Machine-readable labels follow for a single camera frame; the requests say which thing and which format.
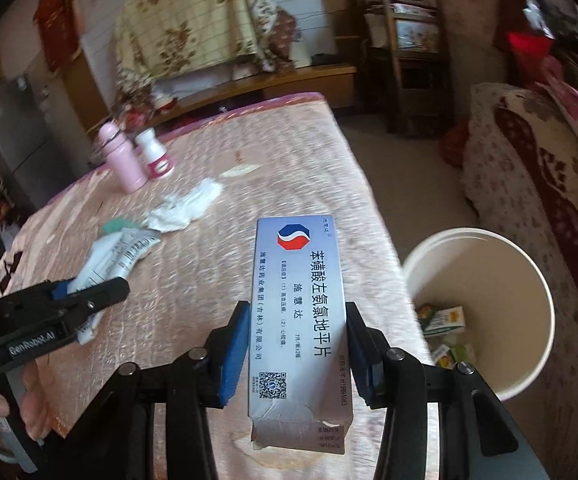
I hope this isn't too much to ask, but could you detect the silver printed pouch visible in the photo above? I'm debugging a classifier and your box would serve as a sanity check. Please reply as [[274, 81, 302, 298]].
[[71, 227, 163, 346]]

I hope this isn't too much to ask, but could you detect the crumpled white tissue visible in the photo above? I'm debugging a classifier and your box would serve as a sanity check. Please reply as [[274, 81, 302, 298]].
[[146, 178, 224, 234]]

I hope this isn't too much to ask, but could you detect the white plastic bucket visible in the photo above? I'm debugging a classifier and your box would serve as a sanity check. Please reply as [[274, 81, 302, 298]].
[[401, 228, 555, 401]]

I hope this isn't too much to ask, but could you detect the silver medicine box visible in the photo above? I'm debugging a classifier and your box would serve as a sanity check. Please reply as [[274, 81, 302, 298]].
[[247, 214, 355, 456]]

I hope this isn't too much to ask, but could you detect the red plastic bag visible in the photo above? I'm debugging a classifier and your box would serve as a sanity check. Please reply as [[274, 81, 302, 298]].
[[506, 32, 555, 69]]

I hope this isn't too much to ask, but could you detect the person's left hand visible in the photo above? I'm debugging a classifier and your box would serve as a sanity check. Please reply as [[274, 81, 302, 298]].
[[0, 359, 52, 442]]

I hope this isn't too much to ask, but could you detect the red patterned cloth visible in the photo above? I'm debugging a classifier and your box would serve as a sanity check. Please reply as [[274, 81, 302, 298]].
[[268, 7, 301, 74]]

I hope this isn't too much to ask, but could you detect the pink thermos bottle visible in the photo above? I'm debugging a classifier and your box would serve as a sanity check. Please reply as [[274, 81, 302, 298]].
[[96, 120, 149, 194]]

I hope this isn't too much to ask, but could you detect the grey refrigerator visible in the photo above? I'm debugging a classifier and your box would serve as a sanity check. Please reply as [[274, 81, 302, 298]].
[[0, 73, 55, 207]]

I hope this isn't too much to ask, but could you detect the floral covered sofa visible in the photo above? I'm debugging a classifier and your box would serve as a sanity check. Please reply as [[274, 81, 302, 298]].
[[461, 82, 578, 413]]

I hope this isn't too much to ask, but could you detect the red hanging banner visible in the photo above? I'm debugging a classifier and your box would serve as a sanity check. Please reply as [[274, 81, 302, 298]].
[[36, 0, 82, 74]]

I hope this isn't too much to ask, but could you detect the cream floral cloth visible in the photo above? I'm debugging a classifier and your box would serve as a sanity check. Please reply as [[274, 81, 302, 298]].
[[113, 0, 278, 107]]

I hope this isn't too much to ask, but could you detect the pink quilted bed cover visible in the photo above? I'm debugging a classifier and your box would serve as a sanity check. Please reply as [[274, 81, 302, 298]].
[[0, 92, 441, 480]]

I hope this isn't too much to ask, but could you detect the green packet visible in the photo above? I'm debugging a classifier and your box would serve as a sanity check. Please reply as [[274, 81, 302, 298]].
[[100, 217, 142, 237]]

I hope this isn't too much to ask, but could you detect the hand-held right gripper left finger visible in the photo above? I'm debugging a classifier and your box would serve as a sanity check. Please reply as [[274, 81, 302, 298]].
[[71, 300, 252, 480]]

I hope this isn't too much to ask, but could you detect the white red-label medicine bottle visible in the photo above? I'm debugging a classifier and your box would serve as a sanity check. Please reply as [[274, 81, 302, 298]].
[[134, 128, 175, 180]]

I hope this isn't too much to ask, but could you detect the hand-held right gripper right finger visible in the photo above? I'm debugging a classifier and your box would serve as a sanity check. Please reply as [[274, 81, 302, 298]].
[[346, 300, 538, 480]]

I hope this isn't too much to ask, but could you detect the pile of red-white bags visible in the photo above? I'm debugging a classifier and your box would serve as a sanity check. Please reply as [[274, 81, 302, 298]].
[[111, 92, 178, 127]]

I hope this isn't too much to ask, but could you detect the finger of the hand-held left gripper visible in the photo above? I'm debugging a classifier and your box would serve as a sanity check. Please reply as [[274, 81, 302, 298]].
[[0, 280, 73, 319], [58, 277, 131, 324]]

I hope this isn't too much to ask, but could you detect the wooden cabinet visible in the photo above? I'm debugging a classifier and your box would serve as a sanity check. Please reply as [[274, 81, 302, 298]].
[[118, 62, 359, 132]]

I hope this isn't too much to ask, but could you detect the wooden shelf rack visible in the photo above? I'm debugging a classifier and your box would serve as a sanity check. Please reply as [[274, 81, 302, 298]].
[[348, 0, 456, 137]]

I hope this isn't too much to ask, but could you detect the red cloth bundle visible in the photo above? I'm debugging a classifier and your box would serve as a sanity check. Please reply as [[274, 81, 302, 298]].
[[438, 119, 473, 169]]

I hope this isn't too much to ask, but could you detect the white green-edged medicine box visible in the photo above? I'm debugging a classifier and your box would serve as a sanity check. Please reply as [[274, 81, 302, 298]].
[[431, 342, 478, 369]]

